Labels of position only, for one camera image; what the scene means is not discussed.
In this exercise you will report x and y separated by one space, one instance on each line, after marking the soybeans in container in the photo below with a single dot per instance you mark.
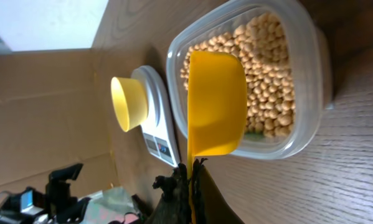
260 45

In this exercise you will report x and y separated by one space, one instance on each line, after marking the clear plastic bean container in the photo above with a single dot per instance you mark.
310 69

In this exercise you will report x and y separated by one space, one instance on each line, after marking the yellow plastic bowl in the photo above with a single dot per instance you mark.
130 102

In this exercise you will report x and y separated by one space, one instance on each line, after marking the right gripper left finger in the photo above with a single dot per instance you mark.
173 206

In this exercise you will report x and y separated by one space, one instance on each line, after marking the cardboard box wall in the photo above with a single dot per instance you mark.
51 118

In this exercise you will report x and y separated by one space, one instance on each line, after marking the white digital kitchen scale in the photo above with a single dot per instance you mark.
157 129

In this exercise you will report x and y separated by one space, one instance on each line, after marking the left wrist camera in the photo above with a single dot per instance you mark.
29 202

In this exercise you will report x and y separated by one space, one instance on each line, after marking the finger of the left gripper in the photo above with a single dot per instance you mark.
58 194

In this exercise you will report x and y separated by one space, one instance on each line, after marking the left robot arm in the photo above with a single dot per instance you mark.
75 214

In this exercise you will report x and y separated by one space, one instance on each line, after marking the yellow measuring scoop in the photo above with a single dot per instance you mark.
216 107

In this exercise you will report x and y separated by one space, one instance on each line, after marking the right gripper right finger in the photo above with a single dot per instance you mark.
208 203

